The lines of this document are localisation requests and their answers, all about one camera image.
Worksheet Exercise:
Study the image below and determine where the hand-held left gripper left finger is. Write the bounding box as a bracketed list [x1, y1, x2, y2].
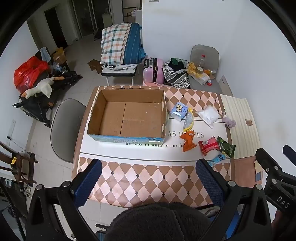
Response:
[25, 159, 103, 241]

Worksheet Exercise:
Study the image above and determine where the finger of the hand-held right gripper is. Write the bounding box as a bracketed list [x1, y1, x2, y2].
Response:
[255, 148, 285, 183]
[282, 144, 296, 166]

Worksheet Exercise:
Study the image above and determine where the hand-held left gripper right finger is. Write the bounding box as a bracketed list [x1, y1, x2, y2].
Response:
[195, 158, 272, 241]

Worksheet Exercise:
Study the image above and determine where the light blue tube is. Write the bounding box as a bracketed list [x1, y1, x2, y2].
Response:
[206, 152, 227, 168]

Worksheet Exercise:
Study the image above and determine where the red snack packet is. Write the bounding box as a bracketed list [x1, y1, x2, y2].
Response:
[198, 136, 220, 156]

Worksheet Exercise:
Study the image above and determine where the green snack packet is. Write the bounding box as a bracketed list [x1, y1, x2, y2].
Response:
[216, 136, 236, 158]

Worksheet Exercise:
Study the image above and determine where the orange snack packet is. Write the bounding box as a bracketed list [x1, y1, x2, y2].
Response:
[180, 130, 197, 153]

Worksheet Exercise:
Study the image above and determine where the purple cloth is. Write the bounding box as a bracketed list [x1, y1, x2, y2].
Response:
[222, 112, 237, 128]

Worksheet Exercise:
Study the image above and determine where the white plastic bag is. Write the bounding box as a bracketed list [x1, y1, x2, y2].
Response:
[196, 105, 221, 128]

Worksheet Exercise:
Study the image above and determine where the blue tissue pack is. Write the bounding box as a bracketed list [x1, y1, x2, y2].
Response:
[168, 102, 188, 121]

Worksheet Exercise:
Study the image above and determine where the large cardboard box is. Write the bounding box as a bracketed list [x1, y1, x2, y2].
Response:
[87, 89, 169, 144]

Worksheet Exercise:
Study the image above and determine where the person's right forearm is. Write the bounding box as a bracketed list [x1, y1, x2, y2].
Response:
[272, 207, 296, 241]

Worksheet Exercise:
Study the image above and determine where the cream striped mat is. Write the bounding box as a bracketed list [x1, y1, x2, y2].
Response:
[219, 94, 260, 159]

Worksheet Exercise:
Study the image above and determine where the grey chair with rounded back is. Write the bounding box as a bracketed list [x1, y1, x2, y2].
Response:
[50, 98, 87, 163]

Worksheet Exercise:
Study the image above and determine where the person's black fleece clothing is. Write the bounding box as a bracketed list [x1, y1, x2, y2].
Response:
[107, 202, 213, 241]

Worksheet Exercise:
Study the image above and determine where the dark wooden chair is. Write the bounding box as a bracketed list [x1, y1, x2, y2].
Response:
[0, 141, 38, 186]

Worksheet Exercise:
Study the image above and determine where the white leaning board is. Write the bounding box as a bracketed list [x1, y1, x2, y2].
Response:
[218, 75, 233, 96]

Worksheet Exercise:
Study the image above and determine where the black folded stroller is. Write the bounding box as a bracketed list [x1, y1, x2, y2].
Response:
[13, 70, 83, 128]

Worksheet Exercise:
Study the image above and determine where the white flat box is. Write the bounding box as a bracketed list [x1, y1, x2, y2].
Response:
[190, 70, 210, 85]

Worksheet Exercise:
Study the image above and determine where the white plush goose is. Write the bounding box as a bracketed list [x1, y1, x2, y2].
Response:
[22, 77, 63, 99]

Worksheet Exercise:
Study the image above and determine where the pink cloth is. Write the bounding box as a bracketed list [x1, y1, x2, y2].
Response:
[143, 81, 171, 88]

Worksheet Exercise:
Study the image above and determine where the patterned fabric bag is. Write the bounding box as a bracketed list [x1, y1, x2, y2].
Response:
[162, 58, 191, 89]

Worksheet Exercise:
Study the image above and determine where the black padded bench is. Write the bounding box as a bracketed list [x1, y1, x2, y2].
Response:
[101, 64, 139, 86]

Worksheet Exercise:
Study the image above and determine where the small wooden stool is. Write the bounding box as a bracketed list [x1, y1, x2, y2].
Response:
[88, 59, 102, 71]

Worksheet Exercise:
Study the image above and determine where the pink suitcase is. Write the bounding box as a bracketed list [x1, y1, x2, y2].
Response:
[143, 57, 165, 84]

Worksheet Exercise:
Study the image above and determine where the grey chair holding clutter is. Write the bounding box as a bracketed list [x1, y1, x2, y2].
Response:
[187, 45, 228, 94]

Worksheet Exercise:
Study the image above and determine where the red plastic bag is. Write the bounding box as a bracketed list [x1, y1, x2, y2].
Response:
[13, 56, 50, 94]

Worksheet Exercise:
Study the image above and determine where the small cardboard box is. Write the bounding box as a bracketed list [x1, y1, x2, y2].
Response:
[53, 47, 66, 63]

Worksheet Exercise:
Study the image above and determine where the light blue cloth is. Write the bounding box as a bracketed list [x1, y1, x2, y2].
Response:
[39, 47, 51, 62]

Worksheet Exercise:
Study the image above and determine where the plaid folded bedding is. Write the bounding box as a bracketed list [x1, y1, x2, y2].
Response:
[100, 22, 147, 65]

